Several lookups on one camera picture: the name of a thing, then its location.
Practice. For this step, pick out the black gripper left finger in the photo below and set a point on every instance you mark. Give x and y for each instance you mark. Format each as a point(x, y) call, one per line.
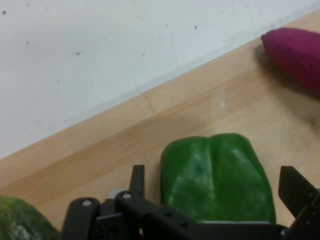
point(82, 220)

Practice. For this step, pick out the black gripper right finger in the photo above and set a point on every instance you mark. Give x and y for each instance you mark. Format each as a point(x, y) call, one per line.
point(300, 192)

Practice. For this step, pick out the long dark green cucumber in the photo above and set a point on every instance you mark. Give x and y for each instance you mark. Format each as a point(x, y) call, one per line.
point(17, 220)

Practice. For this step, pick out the green bell pepper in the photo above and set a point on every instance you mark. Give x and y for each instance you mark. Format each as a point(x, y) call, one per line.
point(215, 180)

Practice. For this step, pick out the wooden cutting board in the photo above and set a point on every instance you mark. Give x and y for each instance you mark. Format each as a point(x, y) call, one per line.
point(225, 110)

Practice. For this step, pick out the purple sweet potato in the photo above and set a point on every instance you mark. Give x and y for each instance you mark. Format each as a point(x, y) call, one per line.
point(295, 57)

